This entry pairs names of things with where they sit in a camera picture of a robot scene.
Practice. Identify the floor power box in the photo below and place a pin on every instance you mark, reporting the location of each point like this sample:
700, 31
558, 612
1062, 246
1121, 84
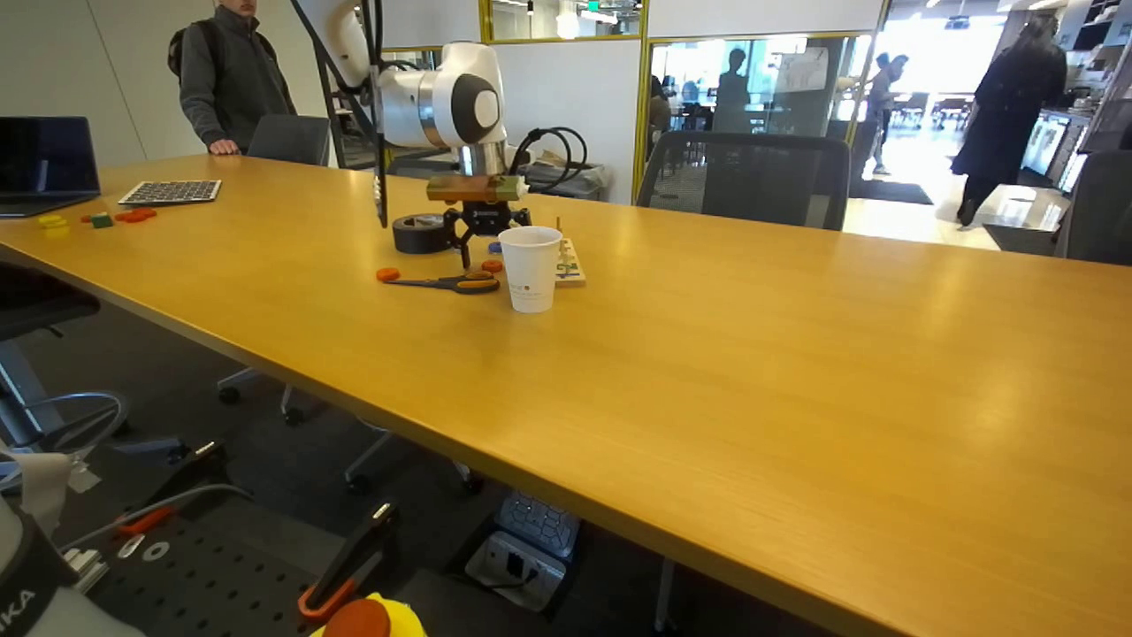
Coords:
528, 554

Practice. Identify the black tape roll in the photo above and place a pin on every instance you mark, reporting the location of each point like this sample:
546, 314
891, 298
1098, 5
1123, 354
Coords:
421, 234

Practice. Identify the black laptop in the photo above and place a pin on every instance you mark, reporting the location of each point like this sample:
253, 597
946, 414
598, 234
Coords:
45, 163

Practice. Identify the grey keyboard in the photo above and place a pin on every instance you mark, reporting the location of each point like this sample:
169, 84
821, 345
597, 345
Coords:
173, 194

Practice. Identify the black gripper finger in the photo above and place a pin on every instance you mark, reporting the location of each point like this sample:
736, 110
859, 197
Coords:
523, 217
458, 234

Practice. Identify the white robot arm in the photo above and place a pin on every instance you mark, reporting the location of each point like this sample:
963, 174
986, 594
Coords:
450, 108

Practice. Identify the orange handled scissors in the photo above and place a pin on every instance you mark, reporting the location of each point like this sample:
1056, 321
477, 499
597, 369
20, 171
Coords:
458, 286

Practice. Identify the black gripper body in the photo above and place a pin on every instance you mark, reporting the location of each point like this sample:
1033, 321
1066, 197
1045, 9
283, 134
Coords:
484, 217

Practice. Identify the orange handled pliers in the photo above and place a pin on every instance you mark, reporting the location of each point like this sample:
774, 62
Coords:
358, 557

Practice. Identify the person in dark jacket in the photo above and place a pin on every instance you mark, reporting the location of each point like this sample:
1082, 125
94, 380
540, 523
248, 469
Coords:
229, 75

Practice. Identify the yellow red emergency stop button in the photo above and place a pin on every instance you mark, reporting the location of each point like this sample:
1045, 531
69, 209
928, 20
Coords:
372, 617

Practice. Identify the white paper cup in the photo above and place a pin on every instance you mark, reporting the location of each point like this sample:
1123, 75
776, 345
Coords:
528, 259

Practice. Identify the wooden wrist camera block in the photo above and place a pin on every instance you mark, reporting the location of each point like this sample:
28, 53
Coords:
477, 188

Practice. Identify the round orange block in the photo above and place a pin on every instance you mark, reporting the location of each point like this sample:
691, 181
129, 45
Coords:
388, 275
492, 268

